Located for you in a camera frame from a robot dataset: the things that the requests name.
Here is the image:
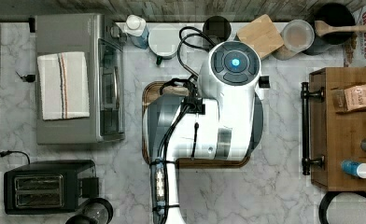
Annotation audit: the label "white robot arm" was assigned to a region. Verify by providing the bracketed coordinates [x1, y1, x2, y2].
[142, 41, 261, 224]

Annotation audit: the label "wooden cutting board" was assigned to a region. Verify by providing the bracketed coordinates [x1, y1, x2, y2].
[142, 81, 251, 169]

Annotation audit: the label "dark green mug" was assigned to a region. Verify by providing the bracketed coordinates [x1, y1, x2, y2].
[148, 24, 180, 65]

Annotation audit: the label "black round cup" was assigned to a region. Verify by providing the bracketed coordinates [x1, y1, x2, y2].
[203, 16, 232, 44]

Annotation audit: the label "jar with bamboo lid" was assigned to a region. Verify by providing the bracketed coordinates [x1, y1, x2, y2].
[236, 14, 284, 59]

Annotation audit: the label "silver toaster oven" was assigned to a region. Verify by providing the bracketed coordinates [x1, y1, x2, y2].
[35, 13, 125, 145]

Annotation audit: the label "white striped dish towel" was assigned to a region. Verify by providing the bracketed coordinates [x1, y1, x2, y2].
[37, 51, 90, 120]

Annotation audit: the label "glass blender jar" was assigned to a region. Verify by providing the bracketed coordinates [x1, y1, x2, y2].
[65, 198, 114, 224]

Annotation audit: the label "jar with clear plastic lid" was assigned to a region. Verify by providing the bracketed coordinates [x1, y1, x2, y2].
[273, 20, 315, 61]

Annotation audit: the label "black two-slot toaster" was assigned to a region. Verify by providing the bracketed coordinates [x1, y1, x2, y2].
[4, 160, 99, 215]

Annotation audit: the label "black power plug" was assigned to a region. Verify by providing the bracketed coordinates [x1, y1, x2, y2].
[17, 73, 35, 83]

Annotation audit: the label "wooden spoon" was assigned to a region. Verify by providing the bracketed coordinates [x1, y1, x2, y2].
[315, 21, 366, 36]

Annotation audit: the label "wooden tea caddy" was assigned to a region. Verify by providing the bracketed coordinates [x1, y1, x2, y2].
[331, 85, 366, 113]

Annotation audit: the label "black rimmed round plate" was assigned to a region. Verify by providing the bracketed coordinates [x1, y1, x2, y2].
[318, 191, 366, 224]

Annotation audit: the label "black utensil crock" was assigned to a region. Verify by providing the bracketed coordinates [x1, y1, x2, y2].
[303, 3, 356, 55]

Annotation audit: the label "brown tea bag packets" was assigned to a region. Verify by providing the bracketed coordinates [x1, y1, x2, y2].
[345, 84, 366, 111]

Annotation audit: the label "blue spice bottle white cap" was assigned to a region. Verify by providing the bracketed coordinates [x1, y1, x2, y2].
[341, 160, 366, 179]

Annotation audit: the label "cereal box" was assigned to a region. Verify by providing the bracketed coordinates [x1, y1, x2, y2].
[344, 5, 366, 67]

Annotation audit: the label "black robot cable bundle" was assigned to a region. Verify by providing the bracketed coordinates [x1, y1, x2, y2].
[148, 26, 218, 224]

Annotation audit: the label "black drawer handle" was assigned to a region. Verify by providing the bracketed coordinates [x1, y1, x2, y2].
[301, 82, 324, 175]

